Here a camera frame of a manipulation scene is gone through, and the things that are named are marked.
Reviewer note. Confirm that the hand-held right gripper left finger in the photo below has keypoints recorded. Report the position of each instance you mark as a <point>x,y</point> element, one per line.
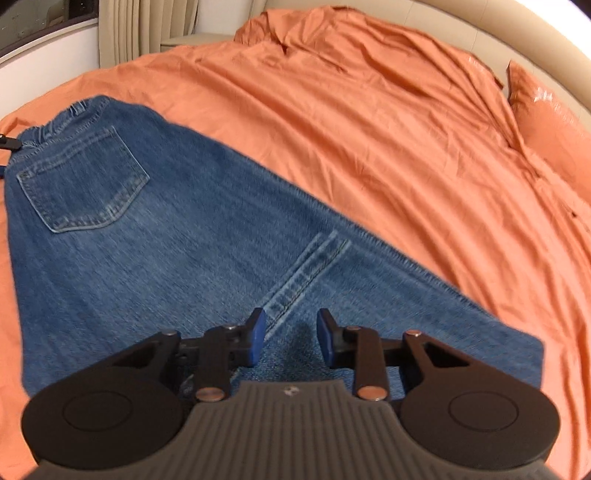
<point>258,338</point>

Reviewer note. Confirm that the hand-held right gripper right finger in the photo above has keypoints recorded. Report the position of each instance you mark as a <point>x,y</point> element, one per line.
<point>325,340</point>

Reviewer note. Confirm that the blue denim pants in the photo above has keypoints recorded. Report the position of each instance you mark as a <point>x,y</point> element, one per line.
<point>161,258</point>

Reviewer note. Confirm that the dark window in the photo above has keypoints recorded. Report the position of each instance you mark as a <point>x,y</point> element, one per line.
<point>37,18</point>

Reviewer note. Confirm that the beige pleated curtain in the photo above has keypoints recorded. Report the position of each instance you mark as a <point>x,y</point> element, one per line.
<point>138,27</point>

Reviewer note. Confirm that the orange bed cover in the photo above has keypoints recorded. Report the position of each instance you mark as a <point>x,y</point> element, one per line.
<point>369,138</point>

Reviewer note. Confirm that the beige nightstand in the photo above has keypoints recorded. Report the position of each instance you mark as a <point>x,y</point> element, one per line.
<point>194,40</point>

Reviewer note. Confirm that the orange embroidered pillow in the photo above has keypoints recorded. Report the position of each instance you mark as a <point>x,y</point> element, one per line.
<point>549,124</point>

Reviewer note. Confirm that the beige upholstered headboard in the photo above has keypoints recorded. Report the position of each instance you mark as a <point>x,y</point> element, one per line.
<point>531,46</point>

